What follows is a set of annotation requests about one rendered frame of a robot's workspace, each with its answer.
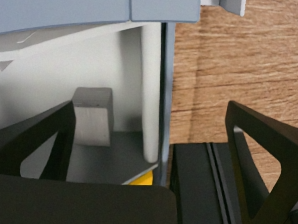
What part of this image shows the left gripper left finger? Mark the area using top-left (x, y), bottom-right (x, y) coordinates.
top-left (0, 101), bottom-right (76, 181)

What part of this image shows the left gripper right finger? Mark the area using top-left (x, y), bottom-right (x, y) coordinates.
top-left (225, 100), bottom-right (298, 224)

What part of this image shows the yellow open bin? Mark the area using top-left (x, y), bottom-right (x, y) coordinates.
top-left (128, 170), bottom-right (152, 185)

